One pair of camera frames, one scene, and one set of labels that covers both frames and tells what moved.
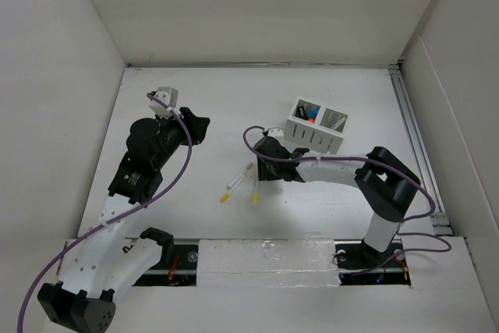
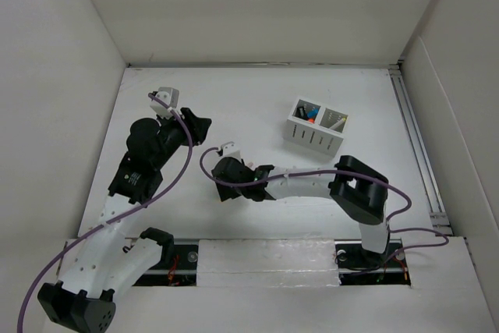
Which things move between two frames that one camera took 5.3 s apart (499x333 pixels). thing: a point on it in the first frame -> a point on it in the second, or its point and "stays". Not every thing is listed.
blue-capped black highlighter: (312, 114) stays
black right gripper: (263, 172) -> (225, 191)
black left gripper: (189, 123) stays
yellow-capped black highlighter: (301, 111) stays
